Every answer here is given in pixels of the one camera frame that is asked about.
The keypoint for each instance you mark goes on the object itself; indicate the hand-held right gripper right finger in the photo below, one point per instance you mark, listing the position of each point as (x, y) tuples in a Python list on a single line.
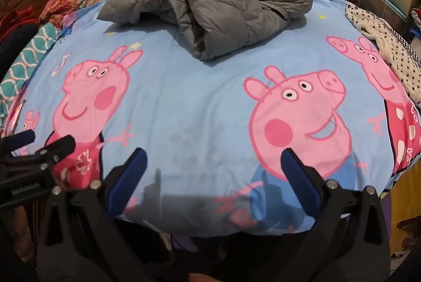
[(297, 180)]

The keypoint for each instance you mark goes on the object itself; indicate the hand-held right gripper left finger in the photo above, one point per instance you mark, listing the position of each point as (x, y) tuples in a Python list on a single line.
[(129, 177)]

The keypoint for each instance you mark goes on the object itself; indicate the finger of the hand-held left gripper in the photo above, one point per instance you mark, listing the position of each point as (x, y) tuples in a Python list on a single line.
[(22, 137), (57, 148)]

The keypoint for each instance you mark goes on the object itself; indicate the grey puffer jacket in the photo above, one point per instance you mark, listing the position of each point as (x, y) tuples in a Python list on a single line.
[(213, 12)]

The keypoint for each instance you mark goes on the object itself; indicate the purple cloth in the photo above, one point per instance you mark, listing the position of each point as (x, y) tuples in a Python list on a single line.
[(182, 241)]

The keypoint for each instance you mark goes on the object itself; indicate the teal patterned cloth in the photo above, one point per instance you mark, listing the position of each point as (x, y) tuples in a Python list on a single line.
[(29, 51)]

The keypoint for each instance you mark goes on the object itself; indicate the blue cartoon pig blanket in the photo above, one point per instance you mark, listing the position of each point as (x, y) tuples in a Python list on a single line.
[(197, 98)]

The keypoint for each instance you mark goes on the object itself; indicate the white polka dot cloth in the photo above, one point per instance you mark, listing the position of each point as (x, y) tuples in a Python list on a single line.
[(388, 38)]

